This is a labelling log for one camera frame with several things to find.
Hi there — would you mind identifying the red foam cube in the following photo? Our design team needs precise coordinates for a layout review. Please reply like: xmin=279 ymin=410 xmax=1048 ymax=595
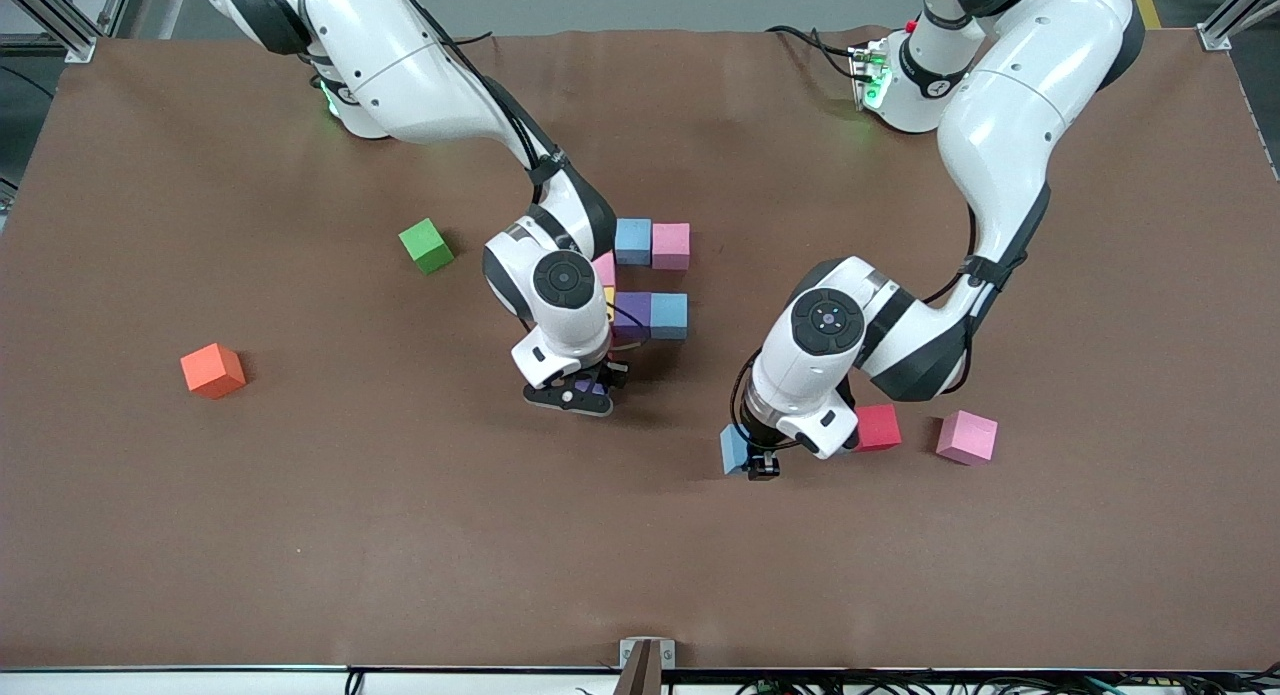
xmin=854 ymin=404 xmax=903 ymax=453

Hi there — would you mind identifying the brown table cover sheet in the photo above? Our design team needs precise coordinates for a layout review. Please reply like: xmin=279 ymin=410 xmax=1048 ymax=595
xmin=0 ymin=27 xmax=1280 ymax=673

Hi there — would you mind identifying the green foam cube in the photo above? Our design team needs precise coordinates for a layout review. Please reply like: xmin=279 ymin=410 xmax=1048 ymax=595
xmin=398 ymin=217 xmax=456 ymax=276

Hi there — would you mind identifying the orange foam cube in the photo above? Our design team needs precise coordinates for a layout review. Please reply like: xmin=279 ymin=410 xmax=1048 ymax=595
xmin=180 ymin=342 xmax=247 ymax=400

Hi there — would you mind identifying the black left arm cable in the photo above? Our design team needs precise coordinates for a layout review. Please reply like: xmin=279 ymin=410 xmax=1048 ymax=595
xmin=729 ymin=205 xmax=1017 ymax=452

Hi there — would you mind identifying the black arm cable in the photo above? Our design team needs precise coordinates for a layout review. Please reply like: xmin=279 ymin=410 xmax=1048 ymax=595
xmin=729 ymin=205 xmax=1017 ymax=452
xmin=400 ymin=0 xmax=646 ymax=354

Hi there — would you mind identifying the grey metal bracket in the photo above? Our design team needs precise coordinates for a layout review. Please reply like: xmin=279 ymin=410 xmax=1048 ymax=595
xmin=619 ymin=637 xmax=677 ymax=670

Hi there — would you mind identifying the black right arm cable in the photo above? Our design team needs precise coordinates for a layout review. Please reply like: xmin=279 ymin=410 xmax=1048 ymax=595
xmin=400 ymin=0 xmax=646 ymax=354

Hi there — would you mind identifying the black base cable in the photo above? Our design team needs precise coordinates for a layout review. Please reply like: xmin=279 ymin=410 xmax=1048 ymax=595
xmin=768 ymin=25 xmax=867 ymax=81

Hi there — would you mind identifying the white table edge rail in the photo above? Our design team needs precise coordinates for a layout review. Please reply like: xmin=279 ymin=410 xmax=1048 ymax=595
xmin=0 ymin=665 xmax=1280 ymax=695

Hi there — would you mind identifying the aluminium frame profile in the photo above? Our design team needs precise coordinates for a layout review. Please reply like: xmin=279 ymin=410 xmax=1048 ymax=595
xmin=0 ymin=0 xmax=136 ymax=64
xmin=1197 ymin=0 xmax=1280 ymax=52

